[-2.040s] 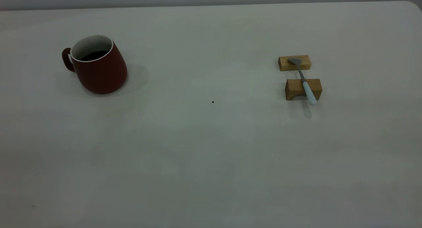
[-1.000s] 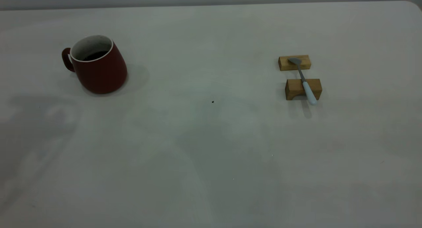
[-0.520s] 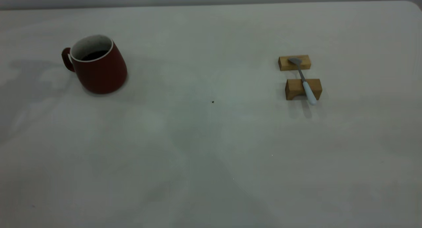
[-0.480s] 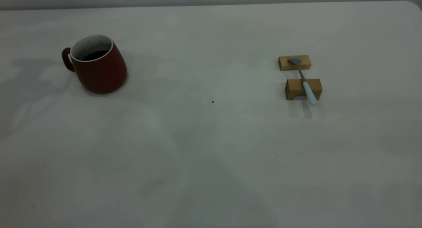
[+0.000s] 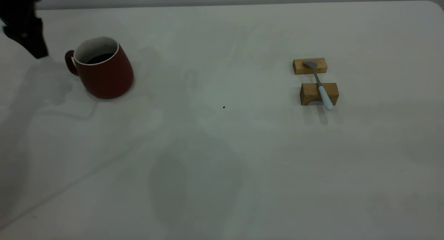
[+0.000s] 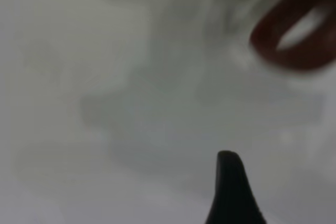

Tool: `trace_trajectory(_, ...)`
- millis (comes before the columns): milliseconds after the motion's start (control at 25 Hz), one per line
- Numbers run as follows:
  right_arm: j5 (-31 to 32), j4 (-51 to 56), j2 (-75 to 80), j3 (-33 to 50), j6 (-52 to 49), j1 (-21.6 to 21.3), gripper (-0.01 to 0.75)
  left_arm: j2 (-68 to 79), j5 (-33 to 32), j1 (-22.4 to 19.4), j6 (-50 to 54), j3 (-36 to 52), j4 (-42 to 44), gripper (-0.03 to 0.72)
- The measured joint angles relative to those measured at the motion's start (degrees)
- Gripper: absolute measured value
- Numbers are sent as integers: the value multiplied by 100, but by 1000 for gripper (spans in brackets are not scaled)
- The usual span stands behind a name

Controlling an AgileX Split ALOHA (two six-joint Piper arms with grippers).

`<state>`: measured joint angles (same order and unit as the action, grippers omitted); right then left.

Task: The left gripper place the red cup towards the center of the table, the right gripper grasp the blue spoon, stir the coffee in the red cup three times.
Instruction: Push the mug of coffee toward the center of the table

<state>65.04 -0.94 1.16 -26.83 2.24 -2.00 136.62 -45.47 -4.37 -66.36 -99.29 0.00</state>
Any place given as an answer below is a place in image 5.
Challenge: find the red ceramic mug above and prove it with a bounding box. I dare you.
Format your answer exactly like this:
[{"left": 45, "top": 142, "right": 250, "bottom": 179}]
[{"left": 65, "top": 36, "right": 135, "bottom": 100}]

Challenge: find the spoon with white handle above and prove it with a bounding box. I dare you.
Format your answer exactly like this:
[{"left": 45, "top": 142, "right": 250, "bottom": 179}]
[{"left": 303, "top": 60, "right": 334, "bottom": 111}]

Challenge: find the flat rectangular wooden block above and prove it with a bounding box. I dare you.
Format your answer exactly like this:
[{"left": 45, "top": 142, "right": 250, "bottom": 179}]
[{"left": 293, "top": 58, "right": 328, "bottom": 75}]

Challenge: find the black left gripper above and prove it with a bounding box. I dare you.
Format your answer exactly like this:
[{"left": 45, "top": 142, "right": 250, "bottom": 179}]
[{"left": 0, "top": 0, "right": 49, "bottom": 59}]

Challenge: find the arched wooden block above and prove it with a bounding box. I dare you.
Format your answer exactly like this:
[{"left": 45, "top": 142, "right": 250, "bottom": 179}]
[{"left": 300, "top": 83, "right": 339, "bottom": 106}]

